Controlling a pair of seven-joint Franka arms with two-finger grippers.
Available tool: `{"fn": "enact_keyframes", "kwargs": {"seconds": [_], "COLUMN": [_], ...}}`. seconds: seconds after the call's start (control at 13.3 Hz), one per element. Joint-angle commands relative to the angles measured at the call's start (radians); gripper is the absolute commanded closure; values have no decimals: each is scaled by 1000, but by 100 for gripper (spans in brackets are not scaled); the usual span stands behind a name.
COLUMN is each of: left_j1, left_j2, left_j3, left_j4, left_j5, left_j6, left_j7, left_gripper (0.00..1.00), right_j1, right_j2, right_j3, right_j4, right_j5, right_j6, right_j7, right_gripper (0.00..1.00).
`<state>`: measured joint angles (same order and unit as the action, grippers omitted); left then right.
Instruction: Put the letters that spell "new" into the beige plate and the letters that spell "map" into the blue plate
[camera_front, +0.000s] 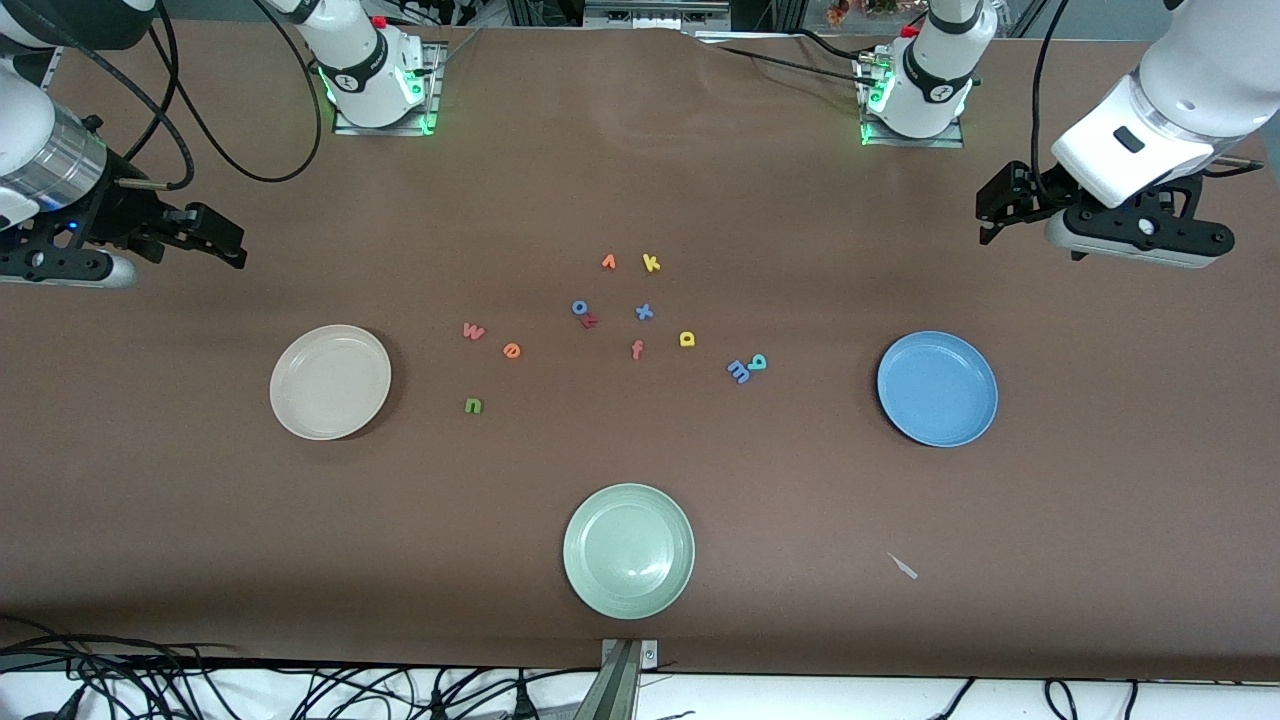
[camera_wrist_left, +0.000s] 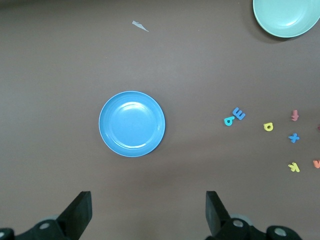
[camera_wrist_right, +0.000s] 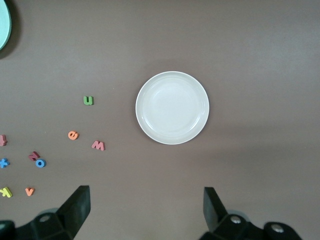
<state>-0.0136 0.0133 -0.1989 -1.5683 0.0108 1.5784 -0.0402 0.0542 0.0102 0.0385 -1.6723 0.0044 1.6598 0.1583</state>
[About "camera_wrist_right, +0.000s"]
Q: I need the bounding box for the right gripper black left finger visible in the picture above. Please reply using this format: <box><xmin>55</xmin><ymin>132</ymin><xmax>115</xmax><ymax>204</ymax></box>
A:
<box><xmin>0</xmin><ymin>185</ymin><xmax>91</xmax><ymax>240</ymax></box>

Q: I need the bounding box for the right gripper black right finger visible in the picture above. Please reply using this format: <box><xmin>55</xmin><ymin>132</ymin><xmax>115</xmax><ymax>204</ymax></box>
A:
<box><xmin>198</xmin><ymin>186</ymin><xmax>304</xmax><ymax>240</ymax></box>

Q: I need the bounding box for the pink foam letter w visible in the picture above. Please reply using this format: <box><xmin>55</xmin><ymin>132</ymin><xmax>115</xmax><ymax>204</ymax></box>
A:
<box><xmin>91</xmin><ymin>140</ymin><xmax>106</xmax><ymax>152</ymax></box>

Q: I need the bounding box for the yellow foam letter k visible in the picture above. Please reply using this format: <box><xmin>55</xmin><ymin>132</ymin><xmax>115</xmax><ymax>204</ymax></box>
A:
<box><xmin>0</xmin><ymin>186</ymin><xmax>13</xmax><ymax>199</ymax></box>

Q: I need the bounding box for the beige round plate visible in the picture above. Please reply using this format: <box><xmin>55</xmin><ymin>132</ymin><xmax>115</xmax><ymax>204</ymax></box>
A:
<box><xmin>135</xmin><ymin>71</ymin><xmax>210</xmax><ymax>146</ymax></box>

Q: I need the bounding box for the brown paper table cover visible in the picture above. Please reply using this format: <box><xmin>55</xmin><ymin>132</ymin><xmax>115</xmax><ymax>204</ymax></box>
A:
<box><xmin>0</xmin><ymin>0</ymin><xmax>320</xmax><ymax>240</ymax></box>

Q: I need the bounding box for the pale green round plate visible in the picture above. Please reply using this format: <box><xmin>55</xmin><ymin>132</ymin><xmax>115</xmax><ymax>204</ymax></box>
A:
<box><xmin>0</xmin><ymin>0</ymin><xmax>13</xmax><ymax>51</ymax></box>

